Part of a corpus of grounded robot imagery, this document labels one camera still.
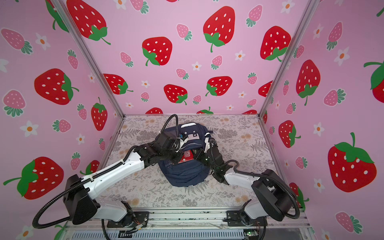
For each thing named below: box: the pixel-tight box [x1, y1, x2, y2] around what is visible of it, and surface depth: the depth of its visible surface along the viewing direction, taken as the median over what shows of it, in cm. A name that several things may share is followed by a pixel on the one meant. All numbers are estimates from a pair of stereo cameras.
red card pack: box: [178, 149, 194, 164], surface depth 83 cm
